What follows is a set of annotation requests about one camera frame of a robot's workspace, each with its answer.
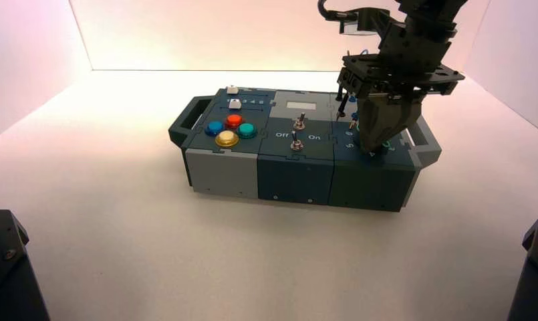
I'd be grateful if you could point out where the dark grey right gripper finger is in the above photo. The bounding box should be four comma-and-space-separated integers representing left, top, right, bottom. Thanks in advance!
358, 98, 391, 154
379, 99, 424, 154

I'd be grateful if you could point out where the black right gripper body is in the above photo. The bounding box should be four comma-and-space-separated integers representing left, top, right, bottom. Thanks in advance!
338, 19, 466, 100

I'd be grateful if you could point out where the teal green rotary knob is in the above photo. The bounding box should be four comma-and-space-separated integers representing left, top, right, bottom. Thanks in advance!
355, 124, 396, 154

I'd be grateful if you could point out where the green round push button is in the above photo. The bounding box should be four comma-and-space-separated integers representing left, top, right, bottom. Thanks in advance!
237, 122, 259, 140

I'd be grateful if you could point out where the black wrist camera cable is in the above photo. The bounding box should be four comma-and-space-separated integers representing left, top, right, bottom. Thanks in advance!
317, 0, 358, 21

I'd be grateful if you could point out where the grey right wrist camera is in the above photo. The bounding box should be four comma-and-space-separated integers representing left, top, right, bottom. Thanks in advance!
339, 12, 378, 37

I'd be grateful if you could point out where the yellow round push button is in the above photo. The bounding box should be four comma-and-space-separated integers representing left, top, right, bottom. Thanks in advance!
215, 130, 240, 149

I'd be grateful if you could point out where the teal and grey control box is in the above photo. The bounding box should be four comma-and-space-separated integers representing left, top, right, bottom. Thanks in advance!
168, 86, 442, 213

